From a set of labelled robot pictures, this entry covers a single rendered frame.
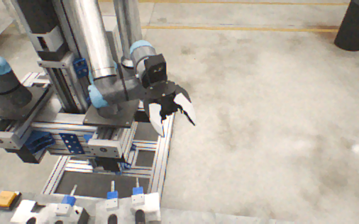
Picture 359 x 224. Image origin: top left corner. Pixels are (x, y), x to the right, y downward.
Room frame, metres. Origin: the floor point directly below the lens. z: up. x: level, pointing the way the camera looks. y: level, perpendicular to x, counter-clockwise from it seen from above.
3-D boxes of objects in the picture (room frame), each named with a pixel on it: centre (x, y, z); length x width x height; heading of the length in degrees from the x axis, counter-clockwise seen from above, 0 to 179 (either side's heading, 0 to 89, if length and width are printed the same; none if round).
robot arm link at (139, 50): (0.61, 0.11, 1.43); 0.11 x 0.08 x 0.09; 20
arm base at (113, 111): (0.82, 0.32, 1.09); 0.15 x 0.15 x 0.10
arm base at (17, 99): (0.86, 0.82, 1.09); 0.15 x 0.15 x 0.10
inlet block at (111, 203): (0.46, 0.29, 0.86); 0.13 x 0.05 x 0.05; 11
